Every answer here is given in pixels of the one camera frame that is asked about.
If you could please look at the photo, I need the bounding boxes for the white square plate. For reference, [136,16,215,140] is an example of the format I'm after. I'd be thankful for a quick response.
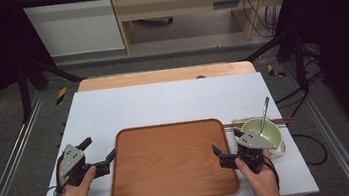
[231,112,287,162]

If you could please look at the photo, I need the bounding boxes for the brown wooden tray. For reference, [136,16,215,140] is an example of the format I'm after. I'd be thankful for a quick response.
[102,115,242,196]

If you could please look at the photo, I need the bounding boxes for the metal spoon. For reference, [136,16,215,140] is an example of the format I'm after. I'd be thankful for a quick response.
[254,95,275,136]

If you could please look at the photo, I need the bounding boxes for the light wooden desk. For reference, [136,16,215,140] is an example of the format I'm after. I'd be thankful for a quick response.
[108,0,302,58]

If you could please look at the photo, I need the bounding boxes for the black metal stand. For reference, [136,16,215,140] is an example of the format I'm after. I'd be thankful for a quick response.
[14,45,90,124]
[238,24,327,100]

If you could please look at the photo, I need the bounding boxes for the black floor cables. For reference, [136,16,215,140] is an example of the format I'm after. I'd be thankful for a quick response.
[272,71,329,120]

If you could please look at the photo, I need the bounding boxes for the yellow black tape strip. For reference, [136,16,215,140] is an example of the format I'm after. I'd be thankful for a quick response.
[266,62,288,79]
[53,86,70,106]

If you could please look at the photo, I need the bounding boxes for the green bowl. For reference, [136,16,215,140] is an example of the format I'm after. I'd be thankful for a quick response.
[240,114,284,154]

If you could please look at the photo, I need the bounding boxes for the white cabinet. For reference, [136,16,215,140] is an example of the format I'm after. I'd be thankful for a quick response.
[16,0,126,62]

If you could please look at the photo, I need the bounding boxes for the light wooden board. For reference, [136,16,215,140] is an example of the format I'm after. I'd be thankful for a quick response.
[76,57,257,95]

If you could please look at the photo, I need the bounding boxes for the person's right hand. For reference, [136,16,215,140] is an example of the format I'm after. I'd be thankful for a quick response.
[234,148,282,196]

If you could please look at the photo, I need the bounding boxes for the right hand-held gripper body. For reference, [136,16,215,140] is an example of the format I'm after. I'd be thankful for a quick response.
[233,128,280,177]

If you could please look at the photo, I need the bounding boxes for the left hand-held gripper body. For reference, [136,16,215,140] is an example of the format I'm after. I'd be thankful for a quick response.
[56,140,98,188]

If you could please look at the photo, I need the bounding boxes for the hanging black and yellow cables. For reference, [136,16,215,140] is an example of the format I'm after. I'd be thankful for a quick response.
[240,0,282,42]

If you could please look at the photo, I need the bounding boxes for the grey label plate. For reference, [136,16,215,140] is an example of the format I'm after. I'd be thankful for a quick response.
[211,0,242,11]

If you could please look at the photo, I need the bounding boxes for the black looped floor cable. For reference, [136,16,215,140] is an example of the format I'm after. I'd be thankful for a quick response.
[291,129,330,169]

